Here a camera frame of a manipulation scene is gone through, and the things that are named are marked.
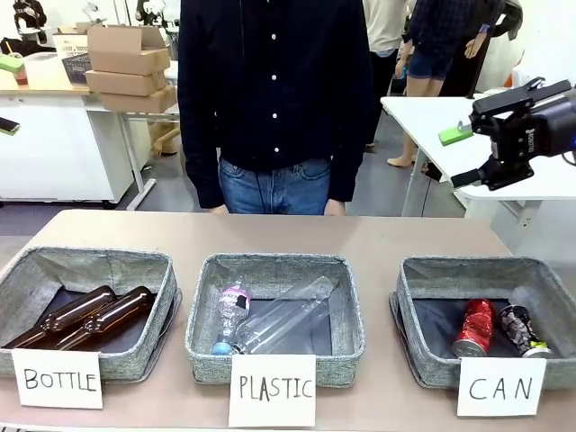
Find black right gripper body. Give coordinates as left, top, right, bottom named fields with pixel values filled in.
left=488, top=89, right=576, bottom=160

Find crushed red can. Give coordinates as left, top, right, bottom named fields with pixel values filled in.
left=451, top=297, right=497, bottom=359

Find crushed black can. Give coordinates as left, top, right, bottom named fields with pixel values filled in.
left=498, top=304, right=554, bottom=360

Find brown glass bottle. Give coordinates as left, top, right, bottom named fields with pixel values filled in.
left=52, top=285, right=156, bottom=353
left=1, top=283, right=118, bottom=350

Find clear plastic bottle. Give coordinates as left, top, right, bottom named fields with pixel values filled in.
left=230, top=274, right=335, bottom=357

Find crushed plastic bottle pink label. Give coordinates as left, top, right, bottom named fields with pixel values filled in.
left=211, top=284, right=252, bottom=357

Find person right forearm dark sleeve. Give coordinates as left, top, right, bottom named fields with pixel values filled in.
left=177, top=103, right=225, bottom=211

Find person left forearm dark sleeve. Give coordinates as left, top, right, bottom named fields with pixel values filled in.
left=329, top=103, right=375, bottom=204

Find dark plastic mesh basket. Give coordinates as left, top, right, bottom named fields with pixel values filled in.
left=59, top=52, right=92, bottom=86

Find grey fabric basket can sign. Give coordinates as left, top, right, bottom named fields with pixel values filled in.
left=388, top=256, right=566, bottom=391

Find white paper sign CAN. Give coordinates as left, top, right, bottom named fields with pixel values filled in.
left=455, top=355, right=547, bottom=418

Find grey fabric basket bottle sign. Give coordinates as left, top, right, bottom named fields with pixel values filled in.
left=0, top=245, right=184, bottom=384

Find grey fabric basket plastic sign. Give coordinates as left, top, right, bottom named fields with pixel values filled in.
left=184, top=252, right=367, bottom=386

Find person left hand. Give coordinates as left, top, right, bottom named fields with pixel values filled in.
left=324, top=197, right=348, bottom=219

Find wooden top desk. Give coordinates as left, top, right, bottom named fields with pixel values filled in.
left=0, top=58, right=136, bottom=204

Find white plastic crate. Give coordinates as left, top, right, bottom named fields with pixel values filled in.
left=52, top=33, right=89, bottom=60

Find orange object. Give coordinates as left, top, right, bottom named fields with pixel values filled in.
left=505, top=48, right=526, bottom=87

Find mannequin plaid shirt denim shorts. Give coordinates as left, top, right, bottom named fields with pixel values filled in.
left=385, top=0, right=506, bottom=168

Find closed flat cardboard box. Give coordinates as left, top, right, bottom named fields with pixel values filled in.
left=84, top=68, right=168, bottom=97
left=99, top=85, right=178, bottom=114

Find open cardboard box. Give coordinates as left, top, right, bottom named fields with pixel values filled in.
left=86, top=23, right=171, bottom=77

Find bystander in beige shirt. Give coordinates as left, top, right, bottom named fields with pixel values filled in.
left=362, top=0, right=410, bottom=152

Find white leg side table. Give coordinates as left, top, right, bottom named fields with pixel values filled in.
left=84, top=60, right=182, bottom=212

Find bare mannequin legs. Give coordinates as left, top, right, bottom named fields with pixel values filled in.
left=149, top=120, right=182, bottom=159

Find person blue jeans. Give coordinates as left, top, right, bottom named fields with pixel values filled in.
left=217, top=157, right=333, bottom=216

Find person dark buttoned shirt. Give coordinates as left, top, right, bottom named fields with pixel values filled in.
left=176, top=0, right=376, bottom=212

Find white paper sign BOTTLE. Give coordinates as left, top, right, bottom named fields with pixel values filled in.
left=11, top=347, right=104, bottom=410

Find white paper sign PLASTIC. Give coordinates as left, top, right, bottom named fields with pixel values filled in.
left=228, top=353, right=318, bottom=429

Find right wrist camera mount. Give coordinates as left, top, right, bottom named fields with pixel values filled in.
left=471, top=77, right=575, bottom=120

